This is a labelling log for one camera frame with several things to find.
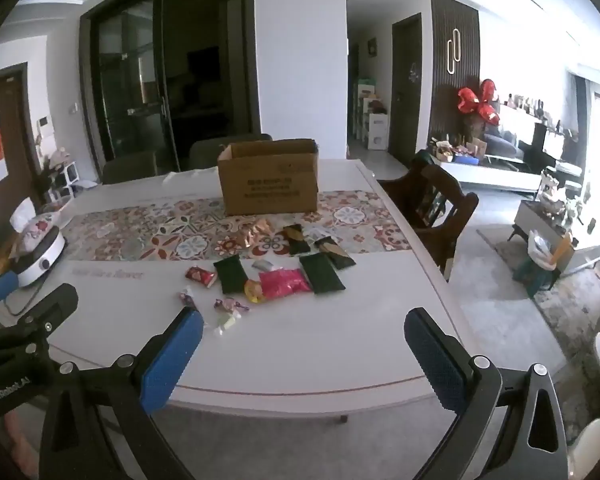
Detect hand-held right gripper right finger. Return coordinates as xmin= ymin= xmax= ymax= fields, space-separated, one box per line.
xmin=404 ymin=307 xmax=568 ymax=480

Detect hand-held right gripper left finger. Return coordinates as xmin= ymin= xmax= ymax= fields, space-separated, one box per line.
xmin=39 ymin=306 xmax=204 ymax=480

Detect white green candy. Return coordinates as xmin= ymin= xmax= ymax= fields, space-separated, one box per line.
xmin=212 ymin=312 xmax=243 ymax=337

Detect purple candy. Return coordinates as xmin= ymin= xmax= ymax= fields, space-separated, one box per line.
xmin=212 ymin=297 xmax=251 ymax=315

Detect red candy packet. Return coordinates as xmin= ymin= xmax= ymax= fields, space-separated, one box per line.
xmin=185 ymin=266 xmax=217 ymax=288

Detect dark green snack packet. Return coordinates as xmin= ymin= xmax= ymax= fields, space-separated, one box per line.
xmin=299 ymin=254 xmax=346 ymax=295
xmin=214 ymin=255 xmax=248 ymax=295

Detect yellow round snack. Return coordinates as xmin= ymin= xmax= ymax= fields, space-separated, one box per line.
xmin=243 ymin=280 xmax=267 ymax=305

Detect pink snack packet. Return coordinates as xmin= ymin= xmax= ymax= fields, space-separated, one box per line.
xmin=259 ymin=268 xmax=312 ymax=301

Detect black gold snack packet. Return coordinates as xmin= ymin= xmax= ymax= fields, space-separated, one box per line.
xmin=282 ymin=224 xmax=310 ymax=256
xmin=314 ymin=236 xmax=356 ymax=268

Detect orange shiny snack packet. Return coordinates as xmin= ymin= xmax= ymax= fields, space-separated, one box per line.
xmin=237 ymin=217 xmax=276 ymax=251

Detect brown cardboard box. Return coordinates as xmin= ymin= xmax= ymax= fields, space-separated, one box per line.
xmin=217 ymin=138 xmax=321 ymax=217

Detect white round electric griddle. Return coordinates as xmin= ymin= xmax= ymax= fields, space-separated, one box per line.
xmin=12 ymin=227 xmax=67 ymax=288

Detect floral tissue cover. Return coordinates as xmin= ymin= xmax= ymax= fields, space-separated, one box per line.
xmin=9 ymin=197 xmax=63 ymax=256

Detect brown entrance door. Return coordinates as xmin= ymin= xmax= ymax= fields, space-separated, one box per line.
xmin=0 ymin=62 xmax=42 ymax=256

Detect clear plastic bowl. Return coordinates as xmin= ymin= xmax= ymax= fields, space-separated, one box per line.
xmin=41 ymin=194 xmax=75 ymax=217

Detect patterned table runner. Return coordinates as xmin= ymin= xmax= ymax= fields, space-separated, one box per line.
xmin=60 ymin=190 xmax=413 ymax=262

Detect small white shelf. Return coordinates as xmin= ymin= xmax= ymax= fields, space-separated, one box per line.
xmin=45 ymin=160 xmax=78 ymax=202

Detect green stool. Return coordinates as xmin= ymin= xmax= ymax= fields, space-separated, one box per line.
xmin=512 ymin=230 xmax=576 ymax=297

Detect patterned rug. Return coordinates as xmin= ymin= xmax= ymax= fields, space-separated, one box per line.
xmin=477 ymin=224 xmax=600 ymax=411

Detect dark wooden chair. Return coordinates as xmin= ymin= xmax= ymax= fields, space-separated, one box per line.
xmin=377 ymin=150 xmax=480 ymax=281

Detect small grey chair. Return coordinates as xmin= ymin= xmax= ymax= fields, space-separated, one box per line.
xmin=101 ymin=151 xmax=158 ymax=185

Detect grey coffee table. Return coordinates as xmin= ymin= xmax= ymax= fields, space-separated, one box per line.
xmin=512 ymin=199 xmax=600 ymax=277

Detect white low cabinet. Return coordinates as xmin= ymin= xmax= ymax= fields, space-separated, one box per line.
xmin=427 ymin=150 xmax=543 ymax=194

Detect wide grey chair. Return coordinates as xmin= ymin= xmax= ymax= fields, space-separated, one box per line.
xmin=190 ymin=133 xmax=273 ymax=171

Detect stacked white storage boxes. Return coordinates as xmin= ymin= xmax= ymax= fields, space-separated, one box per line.
xmin=356 ymin=77 xmax=392 ymax=151

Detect red foil balloons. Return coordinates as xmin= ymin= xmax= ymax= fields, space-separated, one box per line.
xmin=456 ymin=79 xmax=501 ymax=123

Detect dark interior door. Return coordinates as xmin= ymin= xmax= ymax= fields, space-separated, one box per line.
xmin=390 ymin=12 xmax=424 ymax=161

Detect black framed glass door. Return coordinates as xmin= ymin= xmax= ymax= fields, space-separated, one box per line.
xmin=80 ymin=0 xmax=261 ymax=171

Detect white loop wall ornament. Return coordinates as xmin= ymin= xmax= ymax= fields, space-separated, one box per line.
xmin=446 ymin=30 xmax=463 ymax=75

